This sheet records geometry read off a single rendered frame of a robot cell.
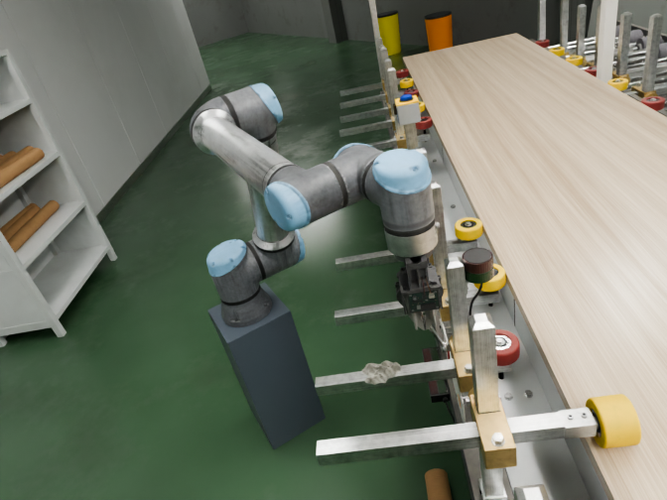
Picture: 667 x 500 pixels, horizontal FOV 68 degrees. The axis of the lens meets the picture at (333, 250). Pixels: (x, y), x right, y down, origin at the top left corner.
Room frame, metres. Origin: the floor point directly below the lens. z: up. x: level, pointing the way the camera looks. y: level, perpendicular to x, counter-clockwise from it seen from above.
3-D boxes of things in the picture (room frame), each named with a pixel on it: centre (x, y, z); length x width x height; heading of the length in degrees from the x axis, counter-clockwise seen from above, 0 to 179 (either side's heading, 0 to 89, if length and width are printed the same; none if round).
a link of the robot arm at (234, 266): (1.53, 0.36, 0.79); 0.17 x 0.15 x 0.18; 112
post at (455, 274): (0.82, -0.23, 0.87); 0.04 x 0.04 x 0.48; 82
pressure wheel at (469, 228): (1.25, -0.41, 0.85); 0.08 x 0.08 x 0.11
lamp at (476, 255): (0.81, -0.28, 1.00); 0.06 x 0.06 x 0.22; 82
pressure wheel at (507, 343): (0.77, -0.30, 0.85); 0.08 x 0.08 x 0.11
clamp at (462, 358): (0.79, -0.23, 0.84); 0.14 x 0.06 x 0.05; 172
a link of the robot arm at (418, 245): (0.75, -0.14, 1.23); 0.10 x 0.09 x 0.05; 82
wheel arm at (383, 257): (1.28, -0.21, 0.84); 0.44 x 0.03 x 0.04; 82
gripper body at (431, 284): (0.74, -0.14, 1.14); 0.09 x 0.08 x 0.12; 172
